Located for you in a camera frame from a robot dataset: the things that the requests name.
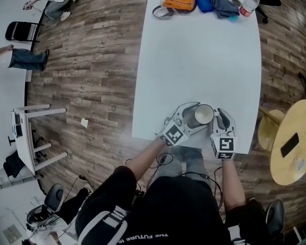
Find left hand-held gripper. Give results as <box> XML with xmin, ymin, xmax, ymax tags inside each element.
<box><xmin>157</xmin><ymin>101</ymin><xmax>209</xmax><ymax>147</ymax></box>

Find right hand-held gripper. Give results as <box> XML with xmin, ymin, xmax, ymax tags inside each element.
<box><xmin>210</xmin><ymin>108</ymin><xmax>238</xmax><ymax>160</ymax></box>

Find person's right forearm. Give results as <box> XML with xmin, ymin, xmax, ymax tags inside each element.
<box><xmin>220</xmin><ymin>158</ymin><xmax>246</xmax><ymax>212</ymax></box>

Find person's left forearm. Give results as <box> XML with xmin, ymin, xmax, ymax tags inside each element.
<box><xmin>126</xmin><ymin>136</ymin><xmax>164</xmax><ymax>181</ymax></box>

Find person's grey trousers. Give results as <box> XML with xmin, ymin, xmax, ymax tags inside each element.
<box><xmin>155</xmin><ymin>146</ymin><xmax>213</xmax><ymax>188</ymax></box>

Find white rectangular table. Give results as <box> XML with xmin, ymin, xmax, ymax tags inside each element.
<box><xmin>131</xmin><ymin>0</ymin><xmax>262</xmax><ymax>155</ymax></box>

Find black smartphone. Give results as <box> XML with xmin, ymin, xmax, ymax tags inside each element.
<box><xmin>280</xmin><ymin>133</ymin><xmax>300</xmax><ymax>159</ymax></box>

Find round wooden side table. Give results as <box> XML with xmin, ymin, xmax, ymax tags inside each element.
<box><xmin>258</xmin><ymin>100</ymin><xmax>306</xmax><ymax>186</ymax></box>

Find person's black t-shirt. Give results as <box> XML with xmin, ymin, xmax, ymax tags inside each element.
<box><xmin>75</xmin><ymin>165</ymin><xmax>268</xmax><ymax>245</ymax></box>

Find black mesh chair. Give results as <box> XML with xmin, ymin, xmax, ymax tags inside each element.
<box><xmin>264</xmin><ymin>199</ymin><xmax>287</xmax><ymax>240</ymax></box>

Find grey cloth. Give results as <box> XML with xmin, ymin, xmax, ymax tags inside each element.
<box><xmin>209</xmin><ymin>0</ymin><xmax>240</xmax><ymax>19</ymax></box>

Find blue pouch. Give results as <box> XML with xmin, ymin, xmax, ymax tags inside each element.
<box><xmin>192</xmin><ymin>0</ymin><xmax>214</xmax><ymax>14</ymax></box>

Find orange bag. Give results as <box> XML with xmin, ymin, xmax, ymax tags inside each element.
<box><xmin>152</xmin><ymin>0</ymin><xmax>197</xmax><ymax>20</ymax></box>

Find clear plastic water bottle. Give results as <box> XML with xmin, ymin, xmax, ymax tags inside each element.
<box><xmin>239</xmin><ymin>0</ymin><xmax>262</xmax><ymax>18</ymax></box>

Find white desk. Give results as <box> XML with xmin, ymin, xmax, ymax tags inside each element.
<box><xmin>11</xmin><ymin>104</ymin><xmax>68</xmax><ymax>176</ymax></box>

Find black device box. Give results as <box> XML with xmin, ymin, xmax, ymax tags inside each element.
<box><xmin>14</xmin><ymin>111</ymin><xmax>23</xmax><ymax>138</ymax></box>

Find black folding chair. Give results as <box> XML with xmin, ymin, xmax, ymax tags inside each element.
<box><xmin>5</xmin><ymin>21</ymin><xmax>44</xmax><ymax>43</ymax></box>

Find metal stepladder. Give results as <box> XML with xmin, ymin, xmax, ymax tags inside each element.
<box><xmin>0</xmin><ymin>168</ymin><xmax>41</xmax><ymax>194</ymax></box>

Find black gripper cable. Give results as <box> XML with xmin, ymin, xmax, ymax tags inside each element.
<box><xmin>181</xmin><ymin>166</ymin><xmax>224</xmax><ymax>210</ymax></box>
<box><xmin>124</xmin><ymin>152</ymin><xmax>174</xmax><ymax>196</ymax></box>

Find grey backpack shoulder strap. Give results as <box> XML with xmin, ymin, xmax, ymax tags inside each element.
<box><xmin>78</xmin><ymin>205</ymin><xmax>128</xmax><ymax>245</ymax></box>
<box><xmin>227</xmin><ymin>225</ymin><xmax>248</xmax><ymax>245</ymax></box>

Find grey wall electrical panel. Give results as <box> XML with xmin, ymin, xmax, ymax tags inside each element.
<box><xmin>2</xmin><ymin>224</ymin><xmax>22</xmax><ymax>243</ymax></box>

